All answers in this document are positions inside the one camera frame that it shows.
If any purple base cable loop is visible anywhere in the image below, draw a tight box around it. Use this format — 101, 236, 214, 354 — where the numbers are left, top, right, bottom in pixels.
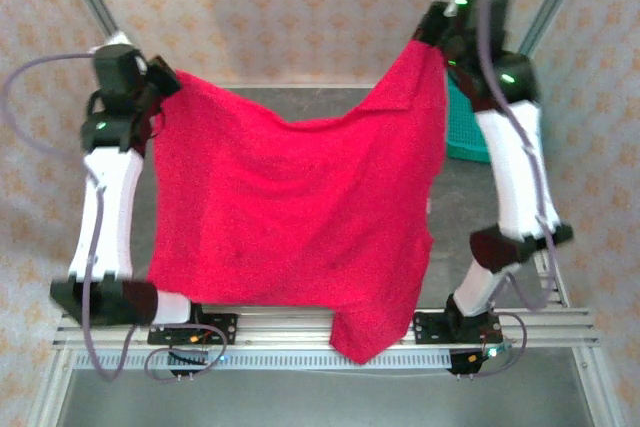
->
474, 309, 526, 378
143, 324, 231, 384

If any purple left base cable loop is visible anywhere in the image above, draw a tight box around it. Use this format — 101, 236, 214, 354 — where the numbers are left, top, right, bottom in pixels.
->
143, 324, 231, 384

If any slotted grey cable tray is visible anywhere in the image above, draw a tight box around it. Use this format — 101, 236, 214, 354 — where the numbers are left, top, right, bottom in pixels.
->
73, 349, 454, 372

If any teal plastic basket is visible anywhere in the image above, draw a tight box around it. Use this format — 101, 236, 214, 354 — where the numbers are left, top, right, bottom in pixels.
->
446, 69, 491, 164

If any red t-shirt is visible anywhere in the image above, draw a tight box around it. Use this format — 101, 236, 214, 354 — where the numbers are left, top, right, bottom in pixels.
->
146, 39, 449, 366

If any aluminium side rail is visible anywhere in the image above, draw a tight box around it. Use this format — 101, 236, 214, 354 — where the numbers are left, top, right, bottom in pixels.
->
534, 249, 571, 309

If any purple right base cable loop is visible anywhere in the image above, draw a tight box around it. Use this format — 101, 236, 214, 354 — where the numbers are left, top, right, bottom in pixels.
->
474, 309, 526, 378

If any black right controller board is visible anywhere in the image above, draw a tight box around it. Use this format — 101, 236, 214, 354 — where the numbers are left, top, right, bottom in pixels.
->
448, 346, 511, 379

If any long aluminium base rail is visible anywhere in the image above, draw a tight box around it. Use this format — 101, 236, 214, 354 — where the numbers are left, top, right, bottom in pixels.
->
52, 307, 600, 349

